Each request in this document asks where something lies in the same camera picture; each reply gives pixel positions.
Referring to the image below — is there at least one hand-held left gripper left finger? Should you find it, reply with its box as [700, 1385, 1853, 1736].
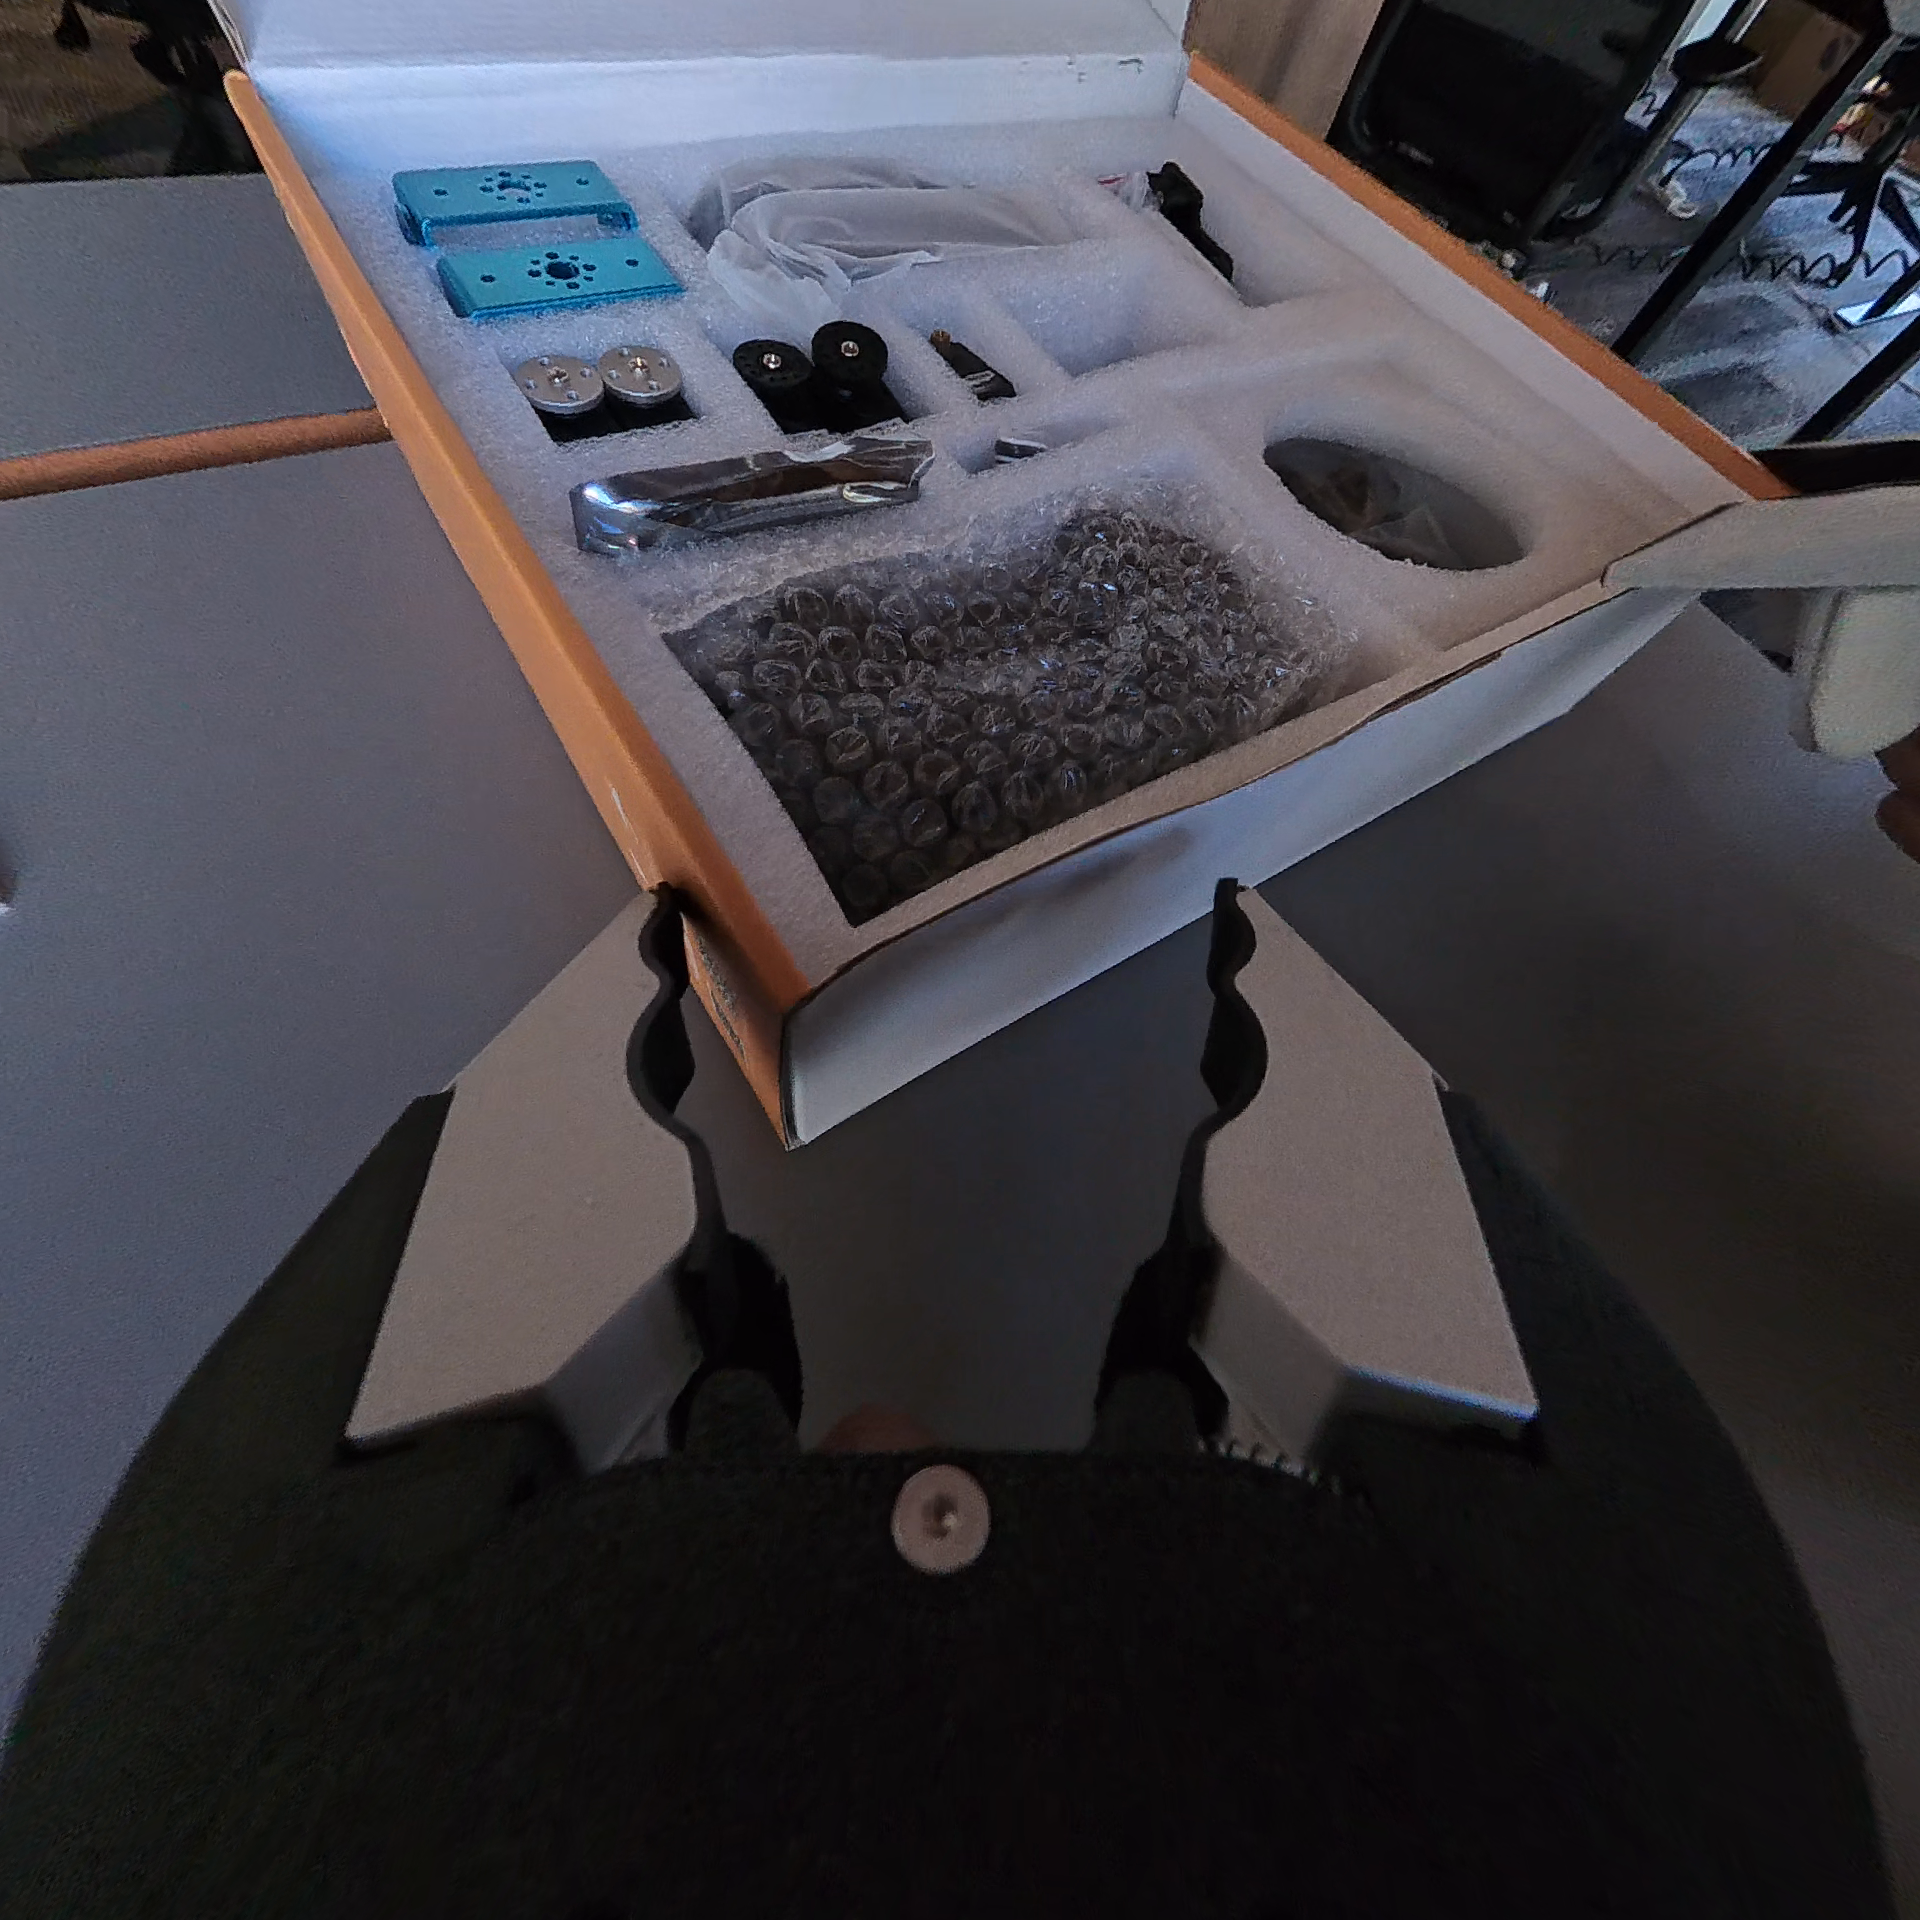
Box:
[344, 888, 809, 1475]

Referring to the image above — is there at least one brown desk divider strip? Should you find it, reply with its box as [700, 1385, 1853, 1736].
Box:
[0, 416, 395, 505]

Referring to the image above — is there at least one bubble wrap package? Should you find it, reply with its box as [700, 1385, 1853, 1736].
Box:
[668, 503, 1360, 923]

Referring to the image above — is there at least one white foam insert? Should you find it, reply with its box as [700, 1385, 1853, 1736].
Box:
[321, 128, 1659, 936]

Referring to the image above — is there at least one blue metal bracket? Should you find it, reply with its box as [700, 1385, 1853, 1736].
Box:
[394, 161, 634, 249]
[439, 241, 693, 320]

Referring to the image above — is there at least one silver foil bag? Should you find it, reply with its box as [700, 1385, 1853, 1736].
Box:
[569, 440, 939, 560]

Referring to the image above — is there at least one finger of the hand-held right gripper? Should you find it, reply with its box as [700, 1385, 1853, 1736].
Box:
[1603, 440, 1920, 602]

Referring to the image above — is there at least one white plastic bag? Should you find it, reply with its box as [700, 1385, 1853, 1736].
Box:
[688, 153, 1124, 310]

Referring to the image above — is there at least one white and orange cardboard box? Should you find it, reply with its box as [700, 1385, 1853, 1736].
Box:
[211, 0, 1801, 1151]

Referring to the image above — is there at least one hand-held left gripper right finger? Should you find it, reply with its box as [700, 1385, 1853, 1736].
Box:
[1096, 881, 1545, 1472]

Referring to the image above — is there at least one black part with wires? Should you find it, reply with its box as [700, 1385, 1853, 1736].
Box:
[1103, 161, 1242, 288]

